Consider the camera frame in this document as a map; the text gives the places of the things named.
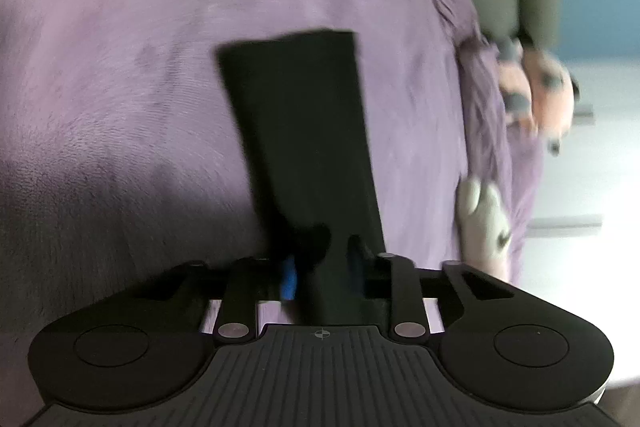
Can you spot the black garment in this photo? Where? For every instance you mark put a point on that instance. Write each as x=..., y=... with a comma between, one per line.
x=300, y=132

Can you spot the long plush toy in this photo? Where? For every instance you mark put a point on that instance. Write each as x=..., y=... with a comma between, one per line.
x=482, y=217

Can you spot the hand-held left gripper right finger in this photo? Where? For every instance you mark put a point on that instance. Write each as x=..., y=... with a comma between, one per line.
x=356, y=272

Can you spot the purple fleece blanket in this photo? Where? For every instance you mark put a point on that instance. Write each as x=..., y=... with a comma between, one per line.
x=125, y=57

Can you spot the pink plush toy grey paws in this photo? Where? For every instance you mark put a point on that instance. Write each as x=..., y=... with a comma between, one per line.
x=542, y=92

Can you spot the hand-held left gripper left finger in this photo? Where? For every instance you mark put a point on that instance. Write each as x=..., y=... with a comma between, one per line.
x=289, y=282

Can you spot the white wardrobe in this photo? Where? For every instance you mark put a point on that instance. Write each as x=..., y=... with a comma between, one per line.
x=590, y=177

